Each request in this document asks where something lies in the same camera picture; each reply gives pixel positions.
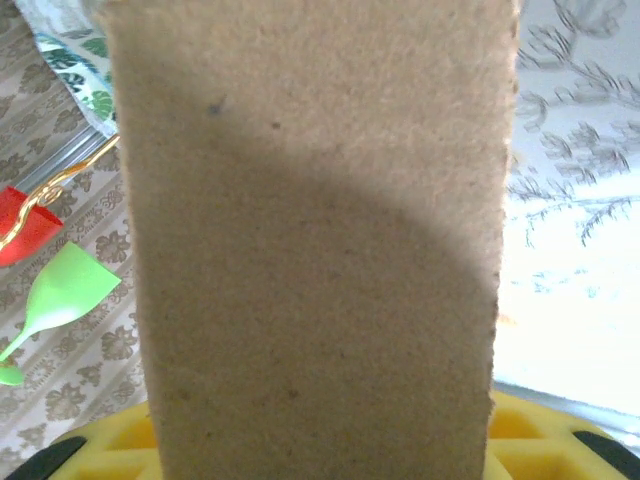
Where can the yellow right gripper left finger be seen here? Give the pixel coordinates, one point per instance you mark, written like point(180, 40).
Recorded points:
point(115, 445)

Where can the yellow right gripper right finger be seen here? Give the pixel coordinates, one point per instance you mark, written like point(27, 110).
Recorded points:
point(545, 440)

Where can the brown cardboard box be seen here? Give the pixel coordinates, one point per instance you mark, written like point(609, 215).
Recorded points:
point(315, 250)

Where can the green plastic wine glass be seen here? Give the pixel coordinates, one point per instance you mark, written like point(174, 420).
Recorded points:
point(65, 290)

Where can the red plastic wine glass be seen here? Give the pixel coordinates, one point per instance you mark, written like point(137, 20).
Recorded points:
point(27, 230)

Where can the leaf print bowl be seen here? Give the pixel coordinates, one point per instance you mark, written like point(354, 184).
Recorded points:
point(75, 55)

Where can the aluminium frame post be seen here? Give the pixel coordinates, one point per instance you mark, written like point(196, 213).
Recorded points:
point(60, 160)

